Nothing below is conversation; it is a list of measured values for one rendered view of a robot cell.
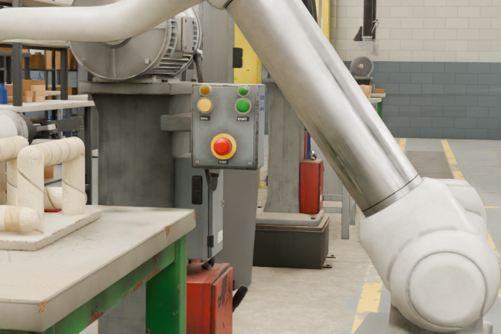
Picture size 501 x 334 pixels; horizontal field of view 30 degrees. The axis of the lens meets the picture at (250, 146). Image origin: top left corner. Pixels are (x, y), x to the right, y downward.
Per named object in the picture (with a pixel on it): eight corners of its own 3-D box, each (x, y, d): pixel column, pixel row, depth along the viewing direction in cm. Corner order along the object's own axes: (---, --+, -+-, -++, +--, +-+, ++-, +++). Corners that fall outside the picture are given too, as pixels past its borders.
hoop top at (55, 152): (65, 158, 135) (65, 136, 134) (87, 158, 134) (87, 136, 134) (13, 172, 115) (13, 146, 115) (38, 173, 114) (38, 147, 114)
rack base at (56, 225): (3, 214, 140) (3, 206, 140) (101, 217, 138) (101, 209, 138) (-81, 247, 113) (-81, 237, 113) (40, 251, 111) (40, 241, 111)
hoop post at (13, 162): (11, 209, 136) (11, 145, 135) (33, 210, 136) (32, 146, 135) (3, 213, 133) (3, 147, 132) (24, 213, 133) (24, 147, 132)
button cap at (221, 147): (215, 154, 219) (216, 137, 218) (232, 154, 218) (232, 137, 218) (212, 155, 215) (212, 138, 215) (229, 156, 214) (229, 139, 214)
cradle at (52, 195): (14, 206, 137) (14, 184, 137) (90, 208, 136) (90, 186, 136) (6, 209, 134) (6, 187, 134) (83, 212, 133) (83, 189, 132)
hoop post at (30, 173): (23, 230, 119) (22, 156, 118) (47, 231, 118) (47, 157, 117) (13, 235, 115) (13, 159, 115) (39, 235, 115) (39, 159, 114)
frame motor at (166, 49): (115, 80, 263) (115, -12, 261) (209, 82, 259) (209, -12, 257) (61, 81, 223) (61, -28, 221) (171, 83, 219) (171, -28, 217)
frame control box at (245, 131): (191, 181, 244) (192, 82, 242) (273, 183, 240) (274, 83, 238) (167, 192, 220) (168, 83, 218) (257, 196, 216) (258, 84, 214)
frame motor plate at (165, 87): (122, 91, 267) (122, 77, 267) (203, 92, 263) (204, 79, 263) (77, 93, 232) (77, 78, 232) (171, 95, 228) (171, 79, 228)
